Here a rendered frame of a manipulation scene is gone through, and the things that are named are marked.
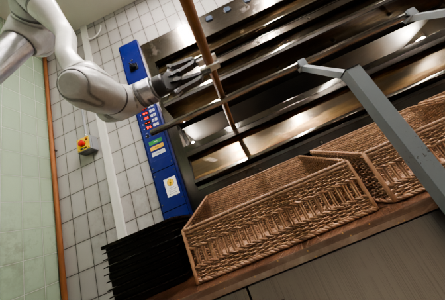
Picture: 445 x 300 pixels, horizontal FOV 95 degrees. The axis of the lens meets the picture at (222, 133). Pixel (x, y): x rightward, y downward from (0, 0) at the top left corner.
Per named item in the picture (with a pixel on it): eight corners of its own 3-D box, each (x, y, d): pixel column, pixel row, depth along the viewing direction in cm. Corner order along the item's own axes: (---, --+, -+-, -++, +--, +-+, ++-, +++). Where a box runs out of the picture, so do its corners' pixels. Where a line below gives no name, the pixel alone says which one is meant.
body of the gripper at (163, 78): (157, 85, 76) (179, 74, 75) (163, 103, 73) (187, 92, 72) (146, 73, 69) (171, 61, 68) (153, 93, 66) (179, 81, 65)
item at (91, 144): (86, 156, 137) (84, 143, 141) (99, 150, 137) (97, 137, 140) (77, 153, 130) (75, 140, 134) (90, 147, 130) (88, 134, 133)
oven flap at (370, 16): (163, 107, 119) (179, 124, 136) (461, -33, 110) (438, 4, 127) (163, 104, 121) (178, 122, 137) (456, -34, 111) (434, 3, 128)
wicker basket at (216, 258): (223, 249, 102) (204, 195, 112) (328, 204, 100) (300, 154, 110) (193, 289, 56) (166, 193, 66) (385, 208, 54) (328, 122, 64)
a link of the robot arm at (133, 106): (152, 111, 76) (135, 105, 63) (115, 128, 77) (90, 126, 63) (141, 85, 77) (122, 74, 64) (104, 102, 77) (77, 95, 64)
